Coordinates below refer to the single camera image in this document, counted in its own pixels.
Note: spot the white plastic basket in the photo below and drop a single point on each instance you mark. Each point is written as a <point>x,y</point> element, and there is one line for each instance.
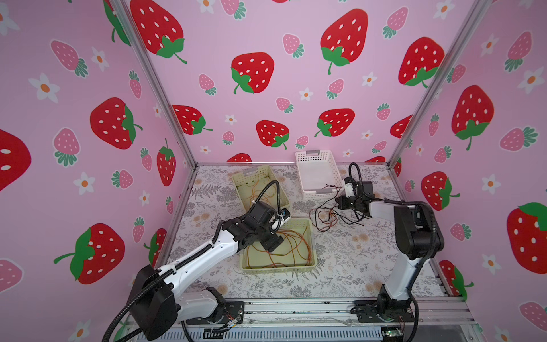
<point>318,173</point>

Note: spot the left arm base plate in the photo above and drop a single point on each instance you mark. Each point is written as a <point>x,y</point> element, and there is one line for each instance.
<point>223,314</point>

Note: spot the large green basket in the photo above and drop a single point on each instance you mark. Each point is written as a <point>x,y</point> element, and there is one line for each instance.
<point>296,254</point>

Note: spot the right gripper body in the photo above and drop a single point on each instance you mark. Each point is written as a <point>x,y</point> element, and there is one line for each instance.
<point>350,202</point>

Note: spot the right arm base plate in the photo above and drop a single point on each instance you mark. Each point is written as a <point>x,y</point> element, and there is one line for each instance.
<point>383,312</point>

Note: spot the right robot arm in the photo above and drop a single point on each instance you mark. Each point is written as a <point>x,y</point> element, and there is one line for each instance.
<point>418,239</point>

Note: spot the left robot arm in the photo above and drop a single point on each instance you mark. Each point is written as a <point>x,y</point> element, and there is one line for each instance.
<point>156,301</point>

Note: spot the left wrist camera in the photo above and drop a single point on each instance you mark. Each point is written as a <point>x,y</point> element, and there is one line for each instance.
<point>283,216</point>

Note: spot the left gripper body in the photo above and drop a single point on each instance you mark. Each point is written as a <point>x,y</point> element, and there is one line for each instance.
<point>271,241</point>

